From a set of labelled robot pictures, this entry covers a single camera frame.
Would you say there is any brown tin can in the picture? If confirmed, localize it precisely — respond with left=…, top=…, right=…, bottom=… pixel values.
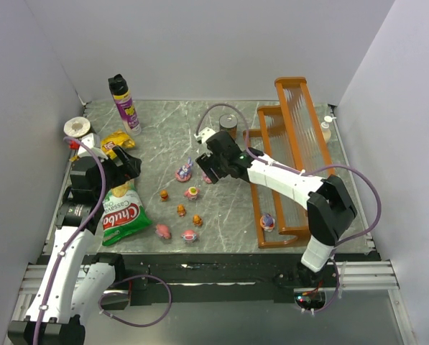
left=218, top=114, right=238, bottom=140

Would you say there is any purple cat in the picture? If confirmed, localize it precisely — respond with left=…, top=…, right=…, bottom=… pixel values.
left=202, top=172, right=212, bottom=184

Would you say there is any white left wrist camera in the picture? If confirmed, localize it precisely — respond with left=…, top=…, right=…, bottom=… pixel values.
left=77, top=133, right=109, bottom=160

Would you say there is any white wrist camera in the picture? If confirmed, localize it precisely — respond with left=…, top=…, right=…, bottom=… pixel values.
left=77, top=133, right=109, bottom=160
left=194, top=127, right=216, bottom=144

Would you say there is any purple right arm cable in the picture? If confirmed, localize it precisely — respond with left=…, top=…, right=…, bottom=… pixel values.
left=195, top=103, right=382, bottom=249

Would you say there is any purple bunny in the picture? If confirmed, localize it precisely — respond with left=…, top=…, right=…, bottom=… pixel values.
left=175, top=157, right=193, bottom=183

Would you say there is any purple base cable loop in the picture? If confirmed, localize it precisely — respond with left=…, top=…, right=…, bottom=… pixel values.
left=98, top=274, right=173, bottom=327

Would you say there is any orange bear figure right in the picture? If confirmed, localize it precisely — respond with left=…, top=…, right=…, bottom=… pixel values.
left=193, top=214, right=203, bottom=227

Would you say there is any yellow snack bag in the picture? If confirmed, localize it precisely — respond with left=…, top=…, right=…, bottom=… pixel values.
left=101, top=130, right=136, bottom=160

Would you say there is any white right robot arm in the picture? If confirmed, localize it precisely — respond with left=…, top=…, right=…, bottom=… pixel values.
left=194, top=127, right=357, bottom=273

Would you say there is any orange tiered display shelf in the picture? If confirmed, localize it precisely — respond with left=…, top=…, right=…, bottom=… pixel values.
left=248, top=77, right=332, bottom=249

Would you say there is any pink round figure teal face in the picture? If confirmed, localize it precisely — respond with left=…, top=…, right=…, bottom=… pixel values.
left=181, top=229, right=198, bottom=243

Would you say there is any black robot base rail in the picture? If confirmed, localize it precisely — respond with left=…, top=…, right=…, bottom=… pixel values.
left=37, top=253, right=380, bottom=306

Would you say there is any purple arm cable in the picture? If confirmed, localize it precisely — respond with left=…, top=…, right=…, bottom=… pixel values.
left=195, top=103, right=382, bottom=249
left=30, top=136, right=108, bottom=345

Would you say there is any chips tube with white lid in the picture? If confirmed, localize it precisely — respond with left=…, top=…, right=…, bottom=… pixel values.
left=63, top=116, right=92, bottom=139

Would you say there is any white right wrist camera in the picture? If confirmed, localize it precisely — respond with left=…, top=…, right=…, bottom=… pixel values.
left=194, top=127, right=216, bottom=144

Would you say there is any small orange bear figure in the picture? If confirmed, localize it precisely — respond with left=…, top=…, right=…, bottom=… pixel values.
left=160, top=190, right=169, bottom=201

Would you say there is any pink pig figure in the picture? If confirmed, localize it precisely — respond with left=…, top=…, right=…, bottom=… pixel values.
left=155, top=224, right=172, bottom=239

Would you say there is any purple insect spray can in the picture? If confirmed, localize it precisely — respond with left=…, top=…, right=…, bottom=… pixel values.
left=108, top=74, right=142, bottom=136

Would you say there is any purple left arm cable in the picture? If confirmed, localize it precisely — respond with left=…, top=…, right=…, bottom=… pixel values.
left=30, top=136, right=108, bottom=345

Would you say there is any green Chuba cassava chips bag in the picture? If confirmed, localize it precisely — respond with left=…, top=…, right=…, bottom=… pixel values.
left=102, top=180, right=152, bottom=247

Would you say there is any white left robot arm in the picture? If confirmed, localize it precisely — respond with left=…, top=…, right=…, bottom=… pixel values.
left=7, top=147, right=142, bottom=344

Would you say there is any pink figure with green hat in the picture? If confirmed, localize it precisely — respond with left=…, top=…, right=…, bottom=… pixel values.
left=184, top=186, right=200, bottom=201

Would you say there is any orange bear figure middle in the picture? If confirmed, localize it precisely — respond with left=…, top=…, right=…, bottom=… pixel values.
left=177, top=204, right=186, bottom=217

